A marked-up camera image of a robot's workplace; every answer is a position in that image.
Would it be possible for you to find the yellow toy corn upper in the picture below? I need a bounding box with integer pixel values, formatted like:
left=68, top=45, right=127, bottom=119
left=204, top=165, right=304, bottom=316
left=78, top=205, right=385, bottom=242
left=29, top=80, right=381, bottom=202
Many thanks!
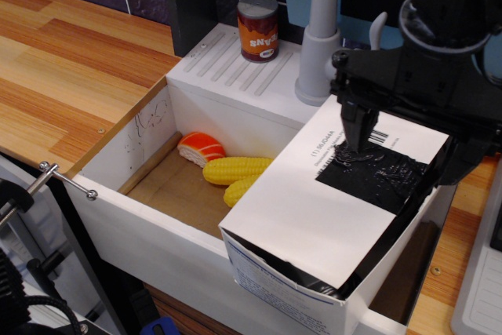
left=202, top=157, right=273, bottom=185

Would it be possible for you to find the orange beans can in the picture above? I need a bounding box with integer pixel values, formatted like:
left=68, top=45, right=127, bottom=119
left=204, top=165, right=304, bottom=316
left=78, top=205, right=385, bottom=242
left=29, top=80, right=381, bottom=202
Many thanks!
left=237, top=0, right=278, bottom=63

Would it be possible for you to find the yellow toy corn lower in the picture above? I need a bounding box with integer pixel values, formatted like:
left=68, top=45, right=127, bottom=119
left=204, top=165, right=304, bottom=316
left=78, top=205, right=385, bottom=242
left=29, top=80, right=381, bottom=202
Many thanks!
left=223, top=175, right=260, bottom=208

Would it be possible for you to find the grey toy faucet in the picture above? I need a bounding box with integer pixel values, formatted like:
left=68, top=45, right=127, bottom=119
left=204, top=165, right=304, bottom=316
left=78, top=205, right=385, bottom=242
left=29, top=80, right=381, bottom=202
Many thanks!
left=294, top=0, right=388, bottom=107

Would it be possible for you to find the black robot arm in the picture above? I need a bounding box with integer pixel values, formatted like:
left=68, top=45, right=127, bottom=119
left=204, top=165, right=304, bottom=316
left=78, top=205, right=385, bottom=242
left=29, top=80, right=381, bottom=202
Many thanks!
left=331, top=0, right=501, bottom=185

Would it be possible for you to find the metal clamp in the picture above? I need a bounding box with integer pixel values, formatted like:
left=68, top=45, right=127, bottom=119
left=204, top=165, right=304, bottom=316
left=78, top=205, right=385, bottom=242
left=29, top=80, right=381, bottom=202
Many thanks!
left=1, top=162, right=98, bottom=229

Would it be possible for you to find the yellow toy corn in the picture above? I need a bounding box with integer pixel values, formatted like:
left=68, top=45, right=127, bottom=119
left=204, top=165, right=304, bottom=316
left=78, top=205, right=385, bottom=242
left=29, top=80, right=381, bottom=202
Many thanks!
left=202, top=157, right=273, bottom=185
left=223, top=175, right=260, bottom=208

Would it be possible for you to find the white toy sink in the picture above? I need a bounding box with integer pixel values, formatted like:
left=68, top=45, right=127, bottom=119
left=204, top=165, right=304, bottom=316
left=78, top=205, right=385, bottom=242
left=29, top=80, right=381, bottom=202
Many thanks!
left=64, top=23, right=458, bottom=335

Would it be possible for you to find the white cardboard box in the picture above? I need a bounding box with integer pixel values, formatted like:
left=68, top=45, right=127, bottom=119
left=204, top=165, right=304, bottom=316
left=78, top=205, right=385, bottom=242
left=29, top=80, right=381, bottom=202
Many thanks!
left=220, top=97, right=453, bottom=334

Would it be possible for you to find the white appliance right edge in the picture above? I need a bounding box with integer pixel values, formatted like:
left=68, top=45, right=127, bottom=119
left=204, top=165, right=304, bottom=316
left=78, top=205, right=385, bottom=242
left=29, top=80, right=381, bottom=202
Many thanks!
left=451, top=173, right=501, bottom=334

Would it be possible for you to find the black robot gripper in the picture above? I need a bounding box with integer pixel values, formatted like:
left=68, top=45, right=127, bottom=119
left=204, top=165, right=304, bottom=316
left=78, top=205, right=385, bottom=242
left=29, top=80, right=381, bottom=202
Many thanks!
left=332, top=46, right=501, bottom=186

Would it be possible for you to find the blue black object bottom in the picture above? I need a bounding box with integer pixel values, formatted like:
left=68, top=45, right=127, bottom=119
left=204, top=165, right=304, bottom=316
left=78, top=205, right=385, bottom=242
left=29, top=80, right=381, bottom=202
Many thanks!
left=130, top=289, right=170, bottom=335

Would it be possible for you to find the black cable bottom left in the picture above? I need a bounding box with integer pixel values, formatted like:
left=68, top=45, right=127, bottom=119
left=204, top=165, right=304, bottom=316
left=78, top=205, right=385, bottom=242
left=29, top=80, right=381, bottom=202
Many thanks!
left=0, top=250, right=88, bottom=335

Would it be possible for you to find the orange salmon sushi toy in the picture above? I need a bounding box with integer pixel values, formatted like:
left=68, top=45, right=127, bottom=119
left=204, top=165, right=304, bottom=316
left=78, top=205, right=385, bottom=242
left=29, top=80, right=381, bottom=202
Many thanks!
left=177, top=132, right=227, bottom=168

